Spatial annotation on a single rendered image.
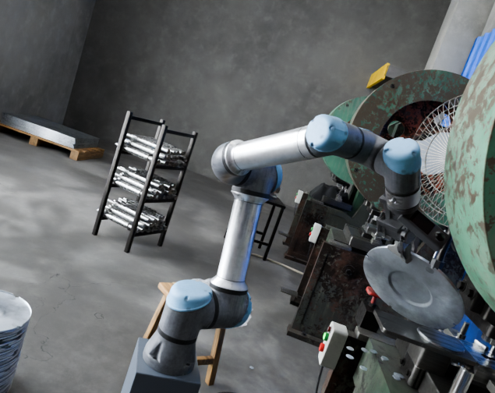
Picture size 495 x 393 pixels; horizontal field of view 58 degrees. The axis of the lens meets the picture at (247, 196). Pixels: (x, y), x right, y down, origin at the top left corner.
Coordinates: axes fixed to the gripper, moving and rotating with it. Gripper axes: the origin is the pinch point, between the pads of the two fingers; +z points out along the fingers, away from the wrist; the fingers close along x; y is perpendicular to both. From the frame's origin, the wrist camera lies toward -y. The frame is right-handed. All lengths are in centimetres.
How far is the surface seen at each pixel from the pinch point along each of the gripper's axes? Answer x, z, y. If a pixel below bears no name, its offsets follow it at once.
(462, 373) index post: 14.5, 10.9, -21.4
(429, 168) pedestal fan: -80, 43, 38
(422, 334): 7.3, 18.3, -7.8
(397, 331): 12.7, 13.6, -3.9
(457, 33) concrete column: -475, 181, 216
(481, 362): 3.0, 23.1, -21.4
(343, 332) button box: 11.4, 36.7, 16.9
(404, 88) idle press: -123, 35, 77
